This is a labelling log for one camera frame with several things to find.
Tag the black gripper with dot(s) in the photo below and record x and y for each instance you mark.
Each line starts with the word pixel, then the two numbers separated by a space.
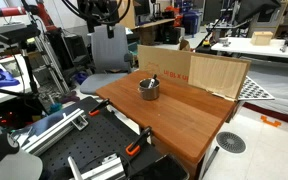
pixel 99 10

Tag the black white Expo marker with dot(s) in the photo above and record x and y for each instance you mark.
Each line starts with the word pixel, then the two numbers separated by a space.
pixel 152 81

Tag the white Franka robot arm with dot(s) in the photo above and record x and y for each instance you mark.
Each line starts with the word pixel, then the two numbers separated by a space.
pixel 7 156

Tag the stainless steel cup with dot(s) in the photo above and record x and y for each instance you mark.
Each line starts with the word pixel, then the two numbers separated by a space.
pixel 149 92

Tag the grey office chair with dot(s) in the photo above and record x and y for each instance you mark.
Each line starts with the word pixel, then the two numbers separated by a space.
pixel 109 50

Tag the wooden background desk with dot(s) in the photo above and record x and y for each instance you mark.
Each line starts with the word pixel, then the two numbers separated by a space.
pixel 152 28

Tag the brown cardboard board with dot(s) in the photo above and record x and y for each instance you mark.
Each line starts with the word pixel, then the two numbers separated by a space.
pixel 164 63

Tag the black orange bar clamp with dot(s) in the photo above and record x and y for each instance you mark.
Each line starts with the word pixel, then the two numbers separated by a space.
pixel 99 107
pixel 137 141

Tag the black tripod stand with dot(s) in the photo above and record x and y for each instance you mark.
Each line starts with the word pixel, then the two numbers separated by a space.
pixel 29 70

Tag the red black tube tool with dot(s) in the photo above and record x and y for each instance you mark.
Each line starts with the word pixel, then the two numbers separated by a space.
pixel 14 11

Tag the yellow red emergency stop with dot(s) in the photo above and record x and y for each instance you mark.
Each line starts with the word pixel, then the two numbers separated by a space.
pixel 206 42

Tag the black perforated breadboard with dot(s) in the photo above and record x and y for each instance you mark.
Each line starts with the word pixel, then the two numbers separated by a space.
pixel 97 136

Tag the silver aluminium extrusion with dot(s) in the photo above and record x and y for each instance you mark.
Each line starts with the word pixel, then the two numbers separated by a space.
pixel 54 130
pixel 100 170

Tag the light wooden panel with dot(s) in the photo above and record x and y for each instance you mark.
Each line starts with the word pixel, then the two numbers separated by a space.
pixel 217 75

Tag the black glossy panel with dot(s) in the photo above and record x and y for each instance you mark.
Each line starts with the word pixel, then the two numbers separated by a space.
pixel 162 170

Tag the black photo umbrella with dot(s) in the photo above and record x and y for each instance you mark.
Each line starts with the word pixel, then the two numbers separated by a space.
pixel 255 8

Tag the small wooden box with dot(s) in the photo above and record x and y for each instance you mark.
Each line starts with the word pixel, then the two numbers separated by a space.
pixel 261 38

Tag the white background table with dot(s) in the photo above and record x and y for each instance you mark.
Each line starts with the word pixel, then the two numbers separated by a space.
pixel 260 49

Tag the dotted calibration board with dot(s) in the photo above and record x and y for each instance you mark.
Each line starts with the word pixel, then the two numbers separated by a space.
pixel 254 90

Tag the grey metal table leg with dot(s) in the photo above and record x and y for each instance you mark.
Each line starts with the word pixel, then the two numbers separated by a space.
pixel 210 160

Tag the round floor drain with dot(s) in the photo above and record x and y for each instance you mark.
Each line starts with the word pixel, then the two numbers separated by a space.
pixel 231 142

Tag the aluminium frame ladder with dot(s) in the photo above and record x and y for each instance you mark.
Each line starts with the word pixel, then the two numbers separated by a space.
pixel 52 63

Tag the orange plastic bracket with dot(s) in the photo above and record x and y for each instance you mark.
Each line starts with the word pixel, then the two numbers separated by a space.
pixel 270 121

